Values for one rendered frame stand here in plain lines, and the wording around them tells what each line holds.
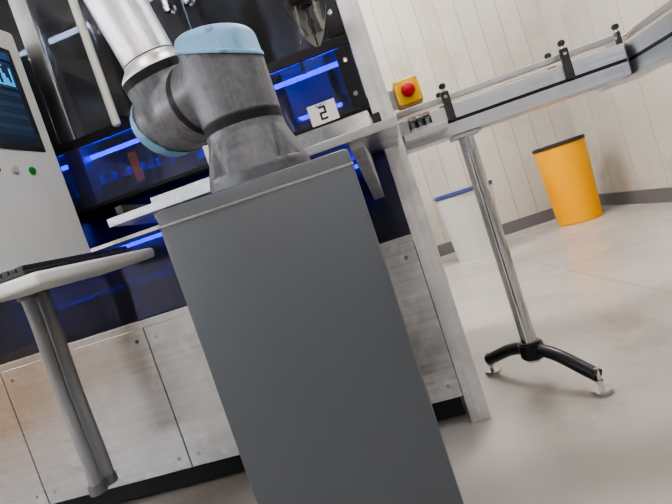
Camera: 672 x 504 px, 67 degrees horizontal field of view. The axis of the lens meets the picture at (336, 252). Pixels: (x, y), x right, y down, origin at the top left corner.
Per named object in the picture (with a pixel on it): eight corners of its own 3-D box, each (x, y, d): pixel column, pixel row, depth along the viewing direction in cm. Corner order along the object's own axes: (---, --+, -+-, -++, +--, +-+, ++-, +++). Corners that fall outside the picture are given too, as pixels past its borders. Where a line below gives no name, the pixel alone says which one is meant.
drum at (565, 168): (590, 212, 488) (568, 139, 483) (618, 211, 442) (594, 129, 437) (545, 227, 487) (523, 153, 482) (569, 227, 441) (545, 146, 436)
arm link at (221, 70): (233, 106, 64) (198, 2, 63) (181, 142, 73) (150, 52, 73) (298, 102, 73) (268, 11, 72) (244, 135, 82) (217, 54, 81)
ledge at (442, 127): (405, 147, 159) (403, 141, 159) (445, 133, 157) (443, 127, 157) (405, 142, 146) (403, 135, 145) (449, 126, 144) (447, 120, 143)
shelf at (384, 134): (193, 219, 165) (191, 213, 164) (399, 147, 154) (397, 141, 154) (109, 227, 117) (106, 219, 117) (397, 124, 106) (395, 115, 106)
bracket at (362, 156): (374, 200, 148) (361, 157, 148) (384, 196, 148) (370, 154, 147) (367, 200, 115) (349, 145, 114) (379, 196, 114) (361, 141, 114)
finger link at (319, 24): (314, 39, 106) (300, -4, 105) (319, 47, 112) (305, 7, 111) (328, 34, 105) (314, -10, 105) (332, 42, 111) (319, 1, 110)
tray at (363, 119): (295, 172, 147) (291, 160, 147) (380, 142, 143) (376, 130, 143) (262, 165, 114) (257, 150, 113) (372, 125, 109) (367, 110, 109)
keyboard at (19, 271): (94, 266, 148) (91, 258, 148) (134, 252, 145) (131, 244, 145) (-27, 294, 109) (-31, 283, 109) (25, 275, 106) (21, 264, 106)
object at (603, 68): (405, 151, 155) (389, 102, 154) (404, 155, 170) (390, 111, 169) (635, 72, 144) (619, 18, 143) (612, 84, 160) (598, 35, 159)
